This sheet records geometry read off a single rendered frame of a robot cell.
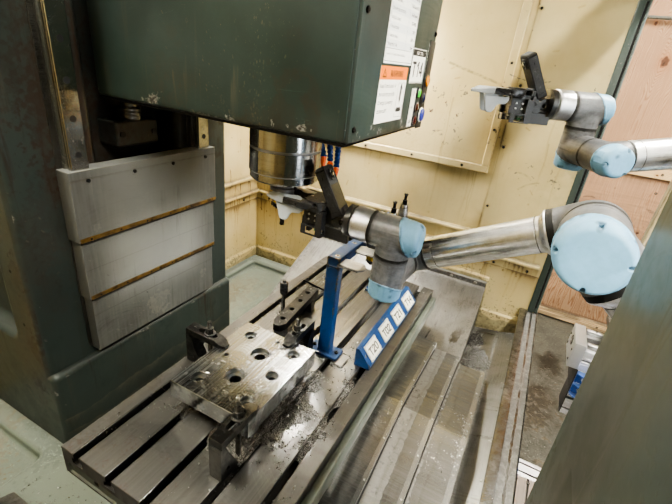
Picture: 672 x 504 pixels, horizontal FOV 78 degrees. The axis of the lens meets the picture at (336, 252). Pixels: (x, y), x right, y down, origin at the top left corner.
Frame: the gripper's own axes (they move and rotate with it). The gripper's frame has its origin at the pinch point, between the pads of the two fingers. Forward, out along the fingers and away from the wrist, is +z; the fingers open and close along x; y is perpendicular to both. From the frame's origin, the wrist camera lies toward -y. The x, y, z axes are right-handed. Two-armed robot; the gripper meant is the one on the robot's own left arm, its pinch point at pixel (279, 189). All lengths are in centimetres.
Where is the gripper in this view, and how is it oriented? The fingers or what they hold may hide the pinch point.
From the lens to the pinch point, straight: 99.1
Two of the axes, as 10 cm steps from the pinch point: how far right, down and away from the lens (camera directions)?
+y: -1.3, 8.9, 4.3
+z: -8.8, -3.0, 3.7
